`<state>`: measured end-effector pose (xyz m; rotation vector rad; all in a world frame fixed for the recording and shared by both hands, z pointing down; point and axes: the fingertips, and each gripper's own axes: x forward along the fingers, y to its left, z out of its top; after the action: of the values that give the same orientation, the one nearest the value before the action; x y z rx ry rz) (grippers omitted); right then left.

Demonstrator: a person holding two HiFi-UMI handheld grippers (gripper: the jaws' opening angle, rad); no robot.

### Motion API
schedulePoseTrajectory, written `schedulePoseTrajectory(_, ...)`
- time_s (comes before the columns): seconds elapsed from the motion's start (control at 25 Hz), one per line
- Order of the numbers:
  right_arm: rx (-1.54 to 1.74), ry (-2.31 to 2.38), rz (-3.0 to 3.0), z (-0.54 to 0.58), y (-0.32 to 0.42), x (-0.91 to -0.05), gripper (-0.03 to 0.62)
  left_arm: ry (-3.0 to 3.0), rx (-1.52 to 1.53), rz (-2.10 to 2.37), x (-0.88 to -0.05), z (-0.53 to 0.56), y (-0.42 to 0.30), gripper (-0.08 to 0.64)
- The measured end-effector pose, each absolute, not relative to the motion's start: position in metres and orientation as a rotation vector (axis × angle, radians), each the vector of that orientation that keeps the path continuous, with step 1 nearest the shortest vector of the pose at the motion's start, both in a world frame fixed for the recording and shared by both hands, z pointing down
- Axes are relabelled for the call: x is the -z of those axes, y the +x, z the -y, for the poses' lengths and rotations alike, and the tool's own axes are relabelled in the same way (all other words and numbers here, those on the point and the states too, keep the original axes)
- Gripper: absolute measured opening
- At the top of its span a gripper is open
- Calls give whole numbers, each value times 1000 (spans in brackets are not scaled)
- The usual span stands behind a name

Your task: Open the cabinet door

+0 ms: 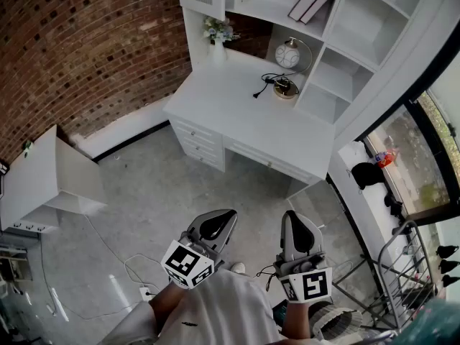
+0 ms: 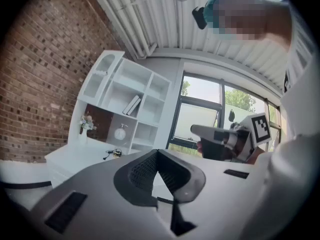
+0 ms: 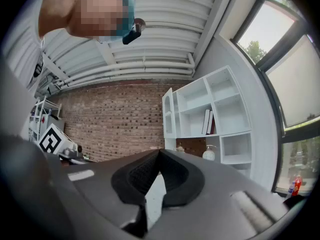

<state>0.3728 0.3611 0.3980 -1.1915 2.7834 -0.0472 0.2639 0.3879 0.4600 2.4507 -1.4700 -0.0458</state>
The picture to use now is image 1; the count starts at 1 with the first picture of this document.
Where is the metal frame cart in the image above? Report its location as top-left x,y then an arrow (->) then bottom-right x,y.
0,231 -> 40,301

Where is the white desk with drawers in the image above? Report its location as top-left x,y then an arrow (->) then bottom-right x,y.
162,47 -> 337,197

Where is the red snack packet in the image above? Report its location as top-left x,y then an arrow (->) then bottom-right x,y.
373,149 -> 398,168

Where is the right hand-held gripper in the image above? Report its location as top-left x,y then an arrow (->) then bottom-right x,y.
272,210 -> 334,304

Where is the person's left forearm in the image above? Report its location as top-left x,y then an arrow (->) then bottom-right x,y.
149,282 -> 191,337

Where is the white window ledge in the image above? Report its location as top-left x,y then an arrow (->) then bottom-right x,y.
337,140 -> 414,265

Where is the thin black cable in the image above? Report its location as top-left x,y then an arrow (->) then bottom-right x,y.
255,264 -> 285,291

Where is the small black pouch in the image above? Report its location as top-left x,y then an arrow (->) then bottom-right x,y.
383,192 -> 405,217

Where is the black lamp power cable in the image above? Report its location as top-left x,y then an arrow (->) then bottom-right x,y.
253,72 -> 299,99

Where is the round woven basket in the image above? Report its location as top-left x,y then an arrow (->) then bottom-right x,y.
308,302 -> 364,341

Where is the white floor cable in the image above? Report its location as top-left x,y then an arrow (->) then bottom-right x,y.
82,212 -> 170,301

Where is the white side cabinet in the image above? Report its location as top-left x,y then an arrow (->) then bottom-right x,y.
0,124 -> 109,234

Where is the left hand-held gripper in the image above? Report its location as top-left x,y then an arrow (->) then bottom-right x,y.
160,209 -> 238,290

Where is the black bag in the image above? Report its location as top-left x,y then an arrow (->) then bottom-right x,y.
351,162 -> 385,190

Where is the artificial flower bouquet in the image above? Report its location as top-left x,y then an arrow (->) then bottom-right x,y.
202,15 -> 241,46

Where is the white shelf hutch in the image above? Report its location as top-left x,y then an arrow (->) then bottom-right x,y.
175,0 -> 460,149

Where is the person's right forearm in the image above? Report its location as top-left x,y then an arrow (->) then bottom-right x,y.
282,300 -> 313,341

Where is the white flower vase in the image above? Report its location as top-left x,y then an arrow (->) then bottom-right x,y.
210,40 -> 228,66

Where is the person's white shirt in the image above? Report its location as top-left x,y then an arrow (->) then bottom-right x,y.
96,267 -> 288,345

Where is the metal wire rack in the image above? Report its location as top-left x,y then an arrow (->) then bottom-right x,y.
333,220 -> 436,330

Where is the window frame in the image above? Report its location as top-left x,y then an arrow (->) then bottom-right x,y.
355,37 -> 460,226

